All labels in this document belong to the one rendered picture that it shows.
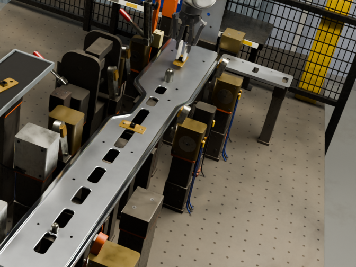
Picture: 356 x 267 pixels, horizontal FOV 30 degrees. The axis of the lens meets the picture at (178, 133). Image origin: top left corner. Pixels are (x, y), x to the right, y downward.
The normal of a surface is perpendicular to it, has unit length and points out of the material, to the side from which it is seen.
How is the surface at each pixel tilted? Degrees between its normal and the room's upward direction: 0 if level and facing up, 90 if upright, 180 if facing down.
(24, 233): 0
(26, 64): 0
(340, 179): 0
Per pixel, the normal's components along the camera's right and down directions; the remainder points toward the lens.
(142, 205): 0.18, -0.80
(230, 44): -0.32, 0.51
